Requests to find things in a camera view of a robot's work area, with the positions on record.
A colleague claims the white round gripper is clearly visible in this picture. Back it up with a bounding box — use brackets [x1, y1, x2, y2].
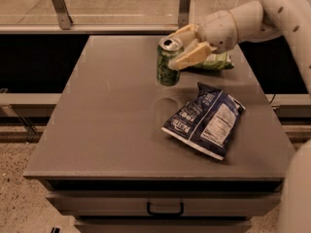
[168, 10, 239, 71]

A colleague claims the green soda can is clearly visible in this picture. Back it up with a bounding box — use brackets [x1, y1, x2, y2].
[156, 37, 184, 86]

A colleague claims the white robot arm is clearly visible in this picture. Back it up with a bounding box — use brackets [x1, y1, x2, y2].
[169, 0, 311, 233]

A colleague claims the green chip bag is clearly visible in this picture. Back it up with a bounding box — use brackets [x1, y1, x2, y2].
[193, 52, 234, 71]

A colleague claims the blue chip bag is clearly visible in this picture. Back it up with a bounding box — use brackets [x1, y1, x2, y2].
[162, 83, 245, 160]

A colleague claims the grey top drawer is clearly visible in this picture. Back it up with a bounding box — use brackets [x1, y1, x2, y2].
[47, 191, 280, 217]

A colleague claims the grey drawer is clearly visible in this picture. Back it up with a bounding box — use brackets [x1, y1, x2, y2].
[74, 219, 251, 233]
[47, 191, 280, 217]

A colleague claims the grey lower drawer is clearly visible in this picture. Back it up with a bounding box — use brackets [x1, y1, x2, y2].
[74, 219, 251, 233]

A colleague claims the middle metal railing post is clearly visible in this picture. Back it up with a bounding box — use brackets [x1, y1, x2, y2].
[178, 0, 190, 28]

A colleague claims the metal railing post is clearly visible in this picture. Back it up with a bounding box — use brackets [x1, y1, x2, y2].
[52, 0, 73, 30]
[178, 0, 190, 28]

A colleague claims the left metal railing post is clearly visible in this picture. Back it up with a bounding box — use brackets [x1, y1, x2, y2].
[52, 0, 73, 30]

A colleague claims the black drawer handle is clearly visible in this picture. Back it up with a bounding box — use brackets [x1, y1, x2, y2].
[146, 202, 185, 216]

